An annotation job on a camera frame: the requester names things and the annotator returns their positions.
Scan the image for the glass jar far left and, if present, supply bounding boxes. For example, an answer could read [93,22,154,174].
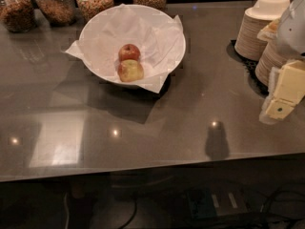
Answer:
[0,0,36,32]

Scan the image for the white paper liner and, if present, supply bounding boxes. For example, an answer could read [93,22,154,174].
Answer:
[64,3,185,94]

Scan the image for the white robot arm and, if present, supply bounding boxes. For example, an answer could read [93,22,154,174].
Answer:
[257,0,305,124]

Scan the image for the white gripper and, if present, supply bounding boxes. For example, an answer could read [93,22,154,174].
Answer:
[257,19,305,125]

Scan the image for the power strip under table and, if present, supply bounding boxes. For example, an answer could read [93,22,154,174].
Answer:
[186,188,250,219]

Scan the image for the black cable under table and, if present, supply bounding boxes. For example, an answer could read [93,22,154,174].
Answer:
[117,194,139,229]

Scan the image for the red apple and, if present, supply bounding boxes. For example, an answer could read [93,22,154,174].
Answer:
[118,44,140,61]

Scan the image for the tall stack paper bowls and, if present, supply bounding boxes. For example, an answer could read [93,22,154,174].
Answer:
[234,0,290,61]

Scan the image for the front stack paper bowls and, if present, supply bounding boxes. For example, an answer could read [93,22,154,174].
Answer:
[254,41,287,86]

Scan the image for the glass jar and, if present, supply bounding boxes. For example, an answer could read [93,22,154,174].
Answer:
[0,0,36,32]
[35,0,75,27]

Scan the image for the white bowl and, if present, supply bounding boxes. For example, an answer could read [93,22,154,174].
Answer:
[77,4,187,90]

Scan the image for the yellow-green apple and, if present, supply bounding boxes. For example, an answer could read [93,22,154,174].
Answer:
[117,59,144,82]

